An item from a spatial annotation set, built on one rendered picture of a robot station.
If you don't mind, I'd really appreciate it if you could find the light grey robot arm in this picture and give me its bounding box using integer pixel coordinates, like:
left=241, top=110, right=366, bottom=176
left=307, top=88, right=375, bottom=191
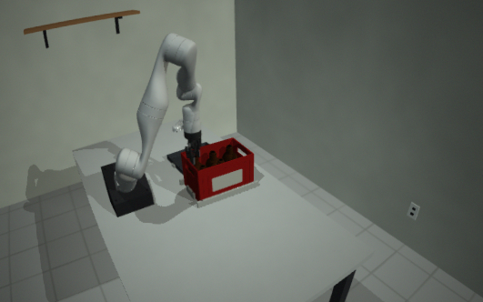
left=115, top=33, right=202, bottom=193

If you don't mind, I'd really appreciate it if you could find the red crate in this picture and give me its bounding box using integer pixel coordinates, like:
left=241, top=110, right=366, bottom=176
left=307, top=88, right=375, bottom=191
left=183, top=137, right=254, bottom=201

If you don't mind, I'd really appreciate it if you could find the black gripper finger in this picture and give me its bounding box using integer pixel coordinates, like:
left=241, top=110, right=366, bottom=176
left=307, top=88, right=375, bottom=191
left=185, top=142, right=197, bottom=165
left=195, top=137, right=202, bottom=157

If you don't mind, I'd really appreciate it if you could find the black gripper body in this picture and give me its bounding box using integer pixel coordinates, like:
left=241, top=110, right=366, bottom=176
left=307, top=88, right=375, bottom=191
left=184, top=130, right=202, bottom=149

